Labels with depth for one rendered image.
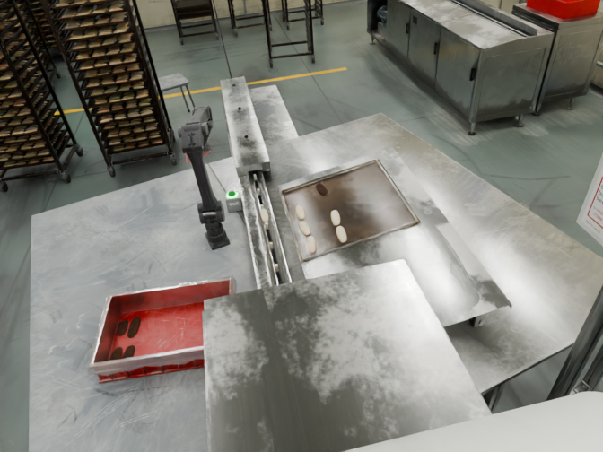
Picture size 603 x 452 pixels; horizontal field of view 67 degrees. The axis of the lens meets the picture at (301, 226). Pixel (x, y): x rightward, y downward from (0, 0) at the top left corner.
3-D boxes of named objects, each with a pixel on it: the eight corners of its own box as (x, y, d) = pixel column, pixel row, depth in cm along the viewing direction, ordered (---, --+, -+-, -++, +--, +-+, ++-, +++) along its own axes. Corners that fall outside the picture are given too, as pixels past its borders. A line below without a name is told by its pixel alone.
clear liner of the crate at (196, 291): (115, 309, 176) (106, 292, 170) (240, 291, 179) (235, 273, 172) (94, 386, 150) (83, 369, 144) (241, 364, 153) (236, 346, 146)
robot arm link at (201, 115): (179, 142, 176) (207, 138, 177) (176, 126, 174) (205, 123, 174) (193, 118, 215) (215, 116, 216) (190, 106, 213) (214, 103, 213)
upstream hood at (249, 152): (222, 90, 335) (219, 78, 329) (246, 86, 337) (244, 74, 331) (238, 178, 239) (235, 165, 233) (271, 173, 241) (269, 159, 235)
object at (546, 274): (232, 266, 310) (207, 163, 259) (378, 212, 344) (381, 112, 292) (376, 543, 180) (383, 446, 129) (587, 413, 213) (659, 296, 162)
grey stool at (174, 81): (201, 122, 489) (191, 81, 460) (169, 133, 476) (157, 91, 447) (189, 111, 514) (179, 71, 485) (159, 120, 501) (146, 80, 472)
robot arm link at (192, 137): (175, 143, 167) (202, 139, 168) (178, 123, 177) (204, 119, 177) (202, 228, 199) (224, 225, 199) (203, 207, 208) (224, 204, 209)
